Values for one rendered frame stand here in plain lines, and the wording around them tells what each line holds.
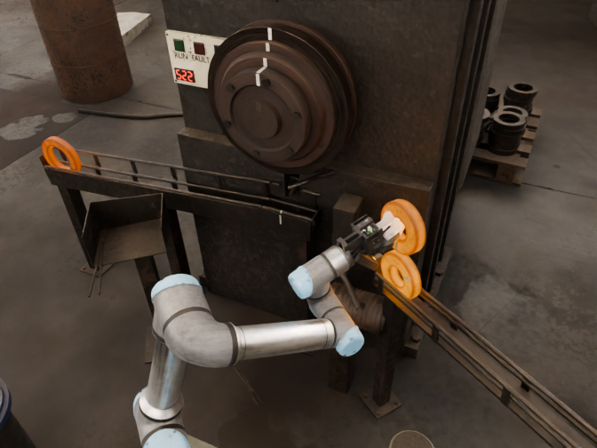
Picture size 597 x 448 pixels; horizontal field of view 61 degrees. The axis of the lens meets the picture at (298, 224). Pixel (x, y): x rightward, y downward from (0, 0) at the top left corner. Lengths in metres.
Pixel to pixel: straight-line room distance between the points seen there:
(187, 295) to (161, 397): 0.34
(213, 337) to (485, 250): 1.95
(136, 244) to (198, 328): 0.86
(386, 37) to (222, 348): 0.94
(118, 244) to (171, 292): 0.80
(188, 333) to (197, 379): 1.12
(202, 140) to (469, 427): 1.46
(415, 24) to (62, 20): 3.19
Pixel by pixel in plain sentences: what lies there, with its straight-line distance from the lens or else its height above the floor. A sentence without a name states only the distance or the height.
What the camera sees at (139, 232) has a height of 0.60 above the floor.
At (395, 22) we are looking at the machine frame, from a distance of 1.51.
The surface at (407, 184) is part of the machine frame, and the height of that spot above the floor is 0.87.
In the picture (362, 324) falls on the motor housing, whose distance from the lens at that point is 1.74.
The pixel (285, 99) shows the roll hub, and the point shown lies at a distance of 1.43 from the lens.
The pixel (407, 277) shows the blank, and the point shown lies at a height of 0.74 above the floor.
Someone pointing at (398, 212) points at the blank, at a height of 0.96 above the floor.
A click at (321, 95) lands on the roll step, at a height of 1.19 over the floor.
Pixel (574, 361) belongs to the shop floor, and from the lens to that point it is 2.47.
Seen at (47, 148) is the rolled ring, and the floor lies 0.69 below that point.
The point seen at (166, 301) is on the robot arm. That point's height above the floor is 0.97.
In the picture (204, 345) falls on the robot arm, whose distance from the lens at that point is 1.12.
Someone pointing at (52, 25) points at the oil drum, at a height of 0.62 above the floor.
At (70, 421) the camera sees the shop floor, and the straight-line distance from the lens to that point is 2.28.
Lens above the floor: 1.82
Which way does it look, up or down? 40 degrees down
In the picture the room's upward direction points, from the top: 2 degrees counter-clockwise
